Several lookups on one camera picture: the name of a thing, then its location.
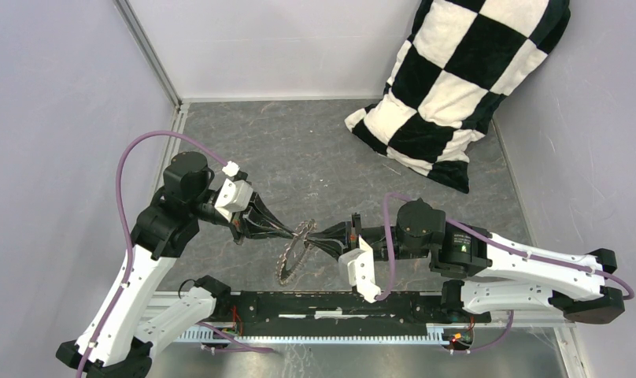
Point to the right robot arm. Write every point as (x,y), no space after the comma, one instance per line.
(483,271)

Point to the metal disc with key rings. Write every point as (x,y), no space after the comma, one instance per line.
(295,253)

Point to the black and white checkered pillow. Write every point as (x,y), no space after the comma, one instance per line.
(461,60)

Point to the aluminium corner post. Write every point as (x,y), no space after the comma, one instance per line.
(143,42)

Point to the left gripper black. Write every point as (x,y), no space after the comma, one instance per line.
(245,223)

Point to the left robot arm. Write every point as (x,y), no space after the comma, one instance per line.
(118,342)

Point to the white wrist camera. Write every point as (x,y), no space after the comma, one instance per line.
(234,195)
(357,267)

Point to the aluminium frame rail front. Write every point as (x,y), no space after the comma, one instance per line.
(161,300)

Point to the white slotted cable duct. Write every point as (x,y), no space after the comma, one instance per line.
(199,334)

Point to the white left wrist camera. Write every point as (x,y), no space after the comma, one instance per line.
(234,195)

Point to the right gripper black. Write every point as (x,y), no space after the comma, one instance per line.
(338,235)

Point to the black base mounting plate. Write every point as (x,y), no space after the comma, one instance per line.
(276,313)

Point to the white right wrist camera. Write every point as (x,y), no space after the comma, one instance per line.
(357,267)

